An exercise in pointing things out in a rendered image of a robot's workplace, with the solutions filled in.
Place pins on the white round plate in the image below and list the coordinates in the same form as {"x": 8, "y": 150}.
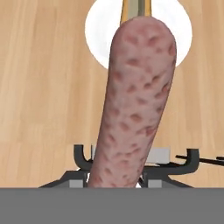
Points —
{"x": 97, "y": 32}

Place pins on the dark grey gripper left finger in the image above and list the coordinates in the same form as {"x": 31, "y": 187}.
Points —
{"x": 79, "y": 163}

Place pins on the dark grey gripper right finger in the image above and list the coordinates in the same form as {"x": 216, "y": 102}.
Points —
{"x": 189, "y": 166}

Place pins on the pink speckled sausage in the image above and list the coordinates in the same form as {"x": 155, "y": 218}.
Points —
{"x": 137, "y": 96}

